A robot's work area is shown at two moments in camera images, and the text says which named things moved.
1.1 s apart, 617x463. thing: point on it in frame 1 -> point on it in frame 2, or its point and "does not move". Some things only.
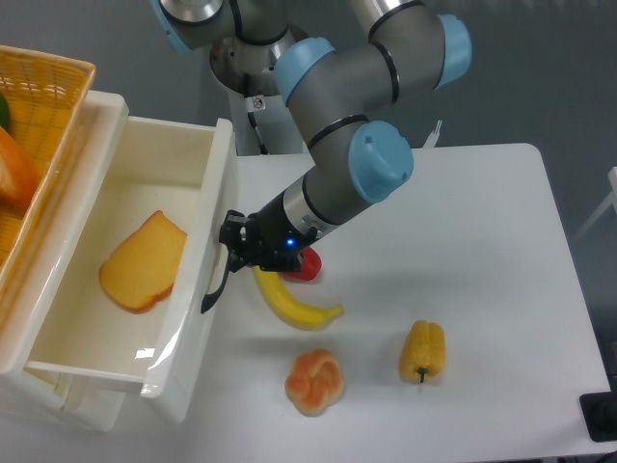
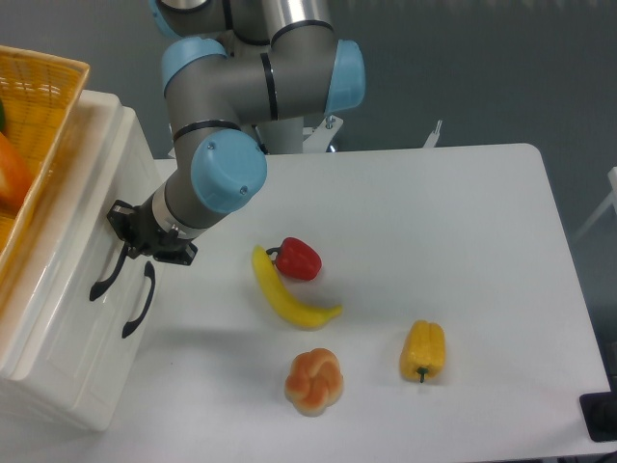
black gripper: [264, 239] -> [140, 231]
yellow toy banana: [295, 313] does not move
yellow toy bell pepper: [422, 351] does not move
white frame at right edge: [610, 202] does not move
